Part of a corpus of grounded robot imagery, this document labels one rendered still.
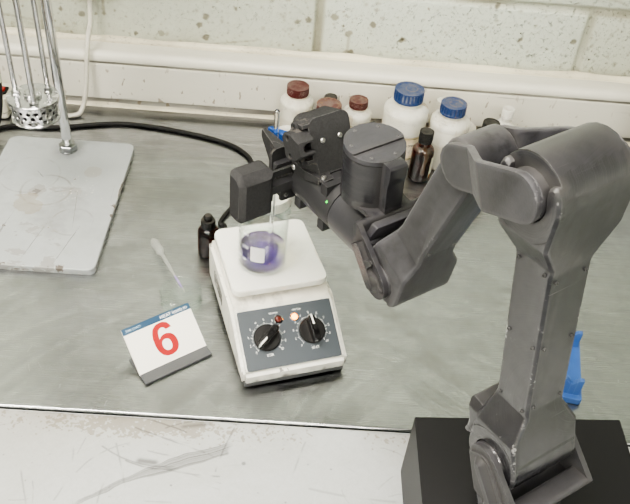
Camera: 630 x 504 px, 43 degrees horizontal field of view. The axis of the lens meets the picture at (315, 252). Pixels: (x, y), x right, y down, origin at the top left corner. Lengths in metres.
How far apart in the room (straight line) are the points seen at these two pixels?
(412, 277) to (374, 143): 0.12
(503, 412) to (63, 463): 0.49
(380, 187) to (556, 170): 0.25
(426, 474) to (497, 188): 0.36
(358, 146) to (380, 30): 0.68
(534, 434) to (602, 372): 0.43
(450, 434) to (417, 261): 0.22
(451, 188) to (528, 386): 0.16
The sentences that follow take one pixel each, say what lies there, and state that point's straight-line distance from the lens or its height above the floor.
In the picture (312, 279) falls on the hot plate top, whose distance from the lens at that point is 0.97.
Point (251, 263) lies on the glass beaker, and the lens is 0.96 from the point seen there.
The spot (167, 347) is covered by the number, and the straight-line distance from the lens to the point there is 0.99.
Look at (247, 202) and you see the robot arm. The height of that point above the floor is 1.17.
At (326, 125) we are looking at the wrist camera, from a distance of 0.79.
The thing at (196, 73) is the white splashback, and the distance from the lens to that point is 1.38.
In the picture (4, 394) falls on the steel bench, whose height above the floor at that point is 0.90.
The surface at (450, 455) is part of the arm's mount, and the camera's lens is 0.82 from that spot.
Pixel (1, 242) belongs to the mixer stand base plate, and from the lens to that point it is 1.17.
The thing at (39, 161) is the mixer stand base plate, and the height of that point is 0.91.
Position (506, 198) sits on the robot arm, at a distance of 0.52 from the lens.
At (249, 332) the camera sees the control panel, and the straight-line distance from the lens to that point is 0.95.
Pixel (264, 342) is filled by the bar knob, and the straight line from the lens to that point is 0.94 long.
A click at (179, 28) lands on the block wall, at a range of 1.40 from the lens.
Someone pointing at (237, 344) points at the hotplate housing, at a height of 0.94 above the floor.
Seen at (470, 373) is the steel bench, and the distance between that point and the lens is 1.03.
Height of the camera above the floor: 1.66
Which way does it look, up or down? 42 degrees down
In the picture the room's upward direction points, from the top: 6 degrees clockwise
